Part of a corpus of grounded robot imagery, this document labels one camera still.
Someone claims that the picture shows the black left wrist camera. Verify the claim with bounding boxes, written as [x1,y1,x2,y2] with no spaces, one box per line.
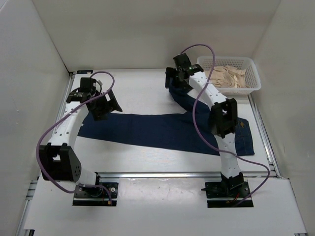
[78,77,102,95]

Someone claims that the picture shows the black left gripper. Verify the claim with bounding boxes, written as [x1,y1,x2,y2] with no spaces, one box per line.
[90,89,122,121]

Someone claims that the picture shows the aluminium frame rail right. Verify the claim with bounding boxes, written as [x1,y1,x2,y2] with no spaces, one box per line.
[248,94,283,178]

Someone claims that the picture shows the white plastic perforated basket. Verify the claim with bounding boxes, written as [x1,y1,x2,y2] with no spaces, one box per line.
[197,56,261,96]

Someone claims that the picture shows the aluminium frame rail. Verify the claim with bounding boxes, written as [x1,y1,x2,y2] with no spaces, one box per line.
[95,172,279,180]
[248,94,283,178]
[26,71,76,203]

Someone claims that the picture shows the black label sticker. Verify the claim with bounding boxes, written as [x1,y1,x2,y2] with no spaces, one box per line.
[76,70,93,74]

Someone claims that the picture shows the aluminium frame rail left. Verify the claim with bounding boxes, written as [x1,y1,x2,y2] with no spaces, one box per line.
[26,71,76,203]

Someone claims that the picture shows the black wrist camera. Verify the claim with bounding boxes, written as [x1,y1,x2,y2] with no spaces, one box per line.
[78,77,102,95]
[173,53,191,71]

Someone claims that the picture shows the dark blue denim trousers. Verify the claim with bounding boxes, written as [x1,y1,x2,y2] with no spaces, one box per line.
[78,85,255,157]

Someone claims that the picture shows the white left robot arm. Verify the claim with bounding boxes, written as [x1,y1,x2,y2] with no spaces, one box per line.
[36,90,122,197]

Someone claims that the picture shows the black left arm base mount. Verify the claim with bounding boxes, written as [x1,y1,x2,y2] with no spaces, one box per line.
[72,175,119,207]

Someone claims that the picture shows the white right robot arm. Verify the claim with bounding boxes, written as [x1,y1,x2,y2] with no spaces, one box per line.
[165,64,244,197]

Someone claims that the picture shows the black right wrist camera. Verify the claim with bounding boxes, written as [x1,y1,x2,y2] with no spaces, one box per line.
[173,53,191,71]

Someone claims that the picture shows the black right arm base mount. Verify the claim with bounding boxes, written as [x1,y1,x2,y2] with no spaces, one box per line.
[201,181,253,208]

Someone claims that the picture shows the beige cloth in basket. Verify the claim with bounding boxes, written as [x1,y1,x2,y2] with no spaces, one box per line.
[210,65,249,89]

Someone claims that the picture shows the aluminium frame rail front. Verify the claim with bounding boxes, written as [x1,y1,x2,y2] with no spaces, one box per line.
[95,172,279,180]

